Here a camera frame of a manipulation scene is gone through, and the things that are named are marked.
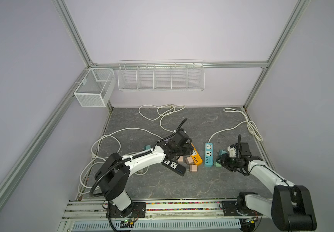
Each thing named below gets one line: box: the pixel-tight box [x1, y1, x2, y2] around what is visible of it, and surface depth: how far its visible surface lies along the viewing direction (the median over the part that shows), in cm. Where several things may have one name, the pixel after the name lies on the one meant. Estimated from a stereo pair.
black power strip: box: [161, 159, 187, 177], surface depth 88 cm
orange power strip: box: [190, 142, 204, 166], surface depth 91 cm
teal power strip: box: [204, 142, 213, 168], surface depth 93 cm
